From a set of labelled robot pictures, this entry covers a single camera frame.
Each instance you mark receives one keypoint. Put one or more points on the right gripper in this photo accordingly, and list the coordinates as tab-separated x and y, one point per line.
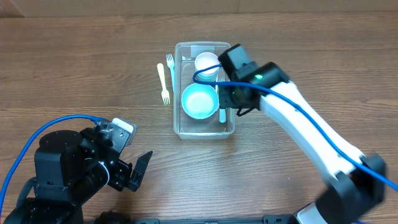
222	102

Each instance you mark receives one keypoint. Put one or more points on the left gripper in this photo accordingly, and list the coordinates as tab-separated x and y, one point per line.
122	176

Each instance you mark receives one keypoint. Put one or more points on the green plastic fork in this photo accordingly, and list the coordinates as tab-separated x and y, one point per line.
222	112

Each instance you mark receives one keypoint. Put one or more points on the pale green bowl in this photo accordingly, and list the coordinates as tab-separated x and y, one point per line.
199	101

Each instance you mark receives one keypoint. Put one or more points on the green plastic cup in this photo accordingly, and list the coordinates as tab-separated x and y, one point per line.
205	80

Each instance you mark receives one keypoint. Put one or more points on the pink plastic cup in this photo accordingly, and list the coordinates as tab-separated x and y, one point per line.
206	60

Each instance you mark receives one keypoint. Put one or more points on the yellow plastic fork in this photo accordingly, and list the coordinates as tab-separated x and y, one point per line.
164	93

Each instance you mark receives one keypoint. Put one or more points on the blue plastic fork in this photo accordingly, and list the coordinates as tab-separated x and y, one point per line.
171	65

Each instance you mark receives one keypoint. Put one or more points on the white plastic spoon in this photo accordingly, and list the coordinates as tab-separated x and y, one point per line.
216	86

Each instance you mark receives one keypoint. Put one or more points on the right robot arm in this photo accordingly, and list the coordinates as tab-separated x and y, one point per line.
354	182

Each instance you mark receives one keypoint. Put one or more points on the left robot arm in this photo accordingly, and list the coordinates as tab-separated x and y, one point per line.
70	168

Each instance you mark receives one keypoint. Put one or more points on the clear plastic container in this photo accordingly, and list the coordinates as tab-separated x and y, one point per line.
184	126

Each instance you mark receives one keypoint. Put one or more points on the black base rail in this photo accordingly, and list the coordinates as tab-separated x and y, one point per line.
113	217

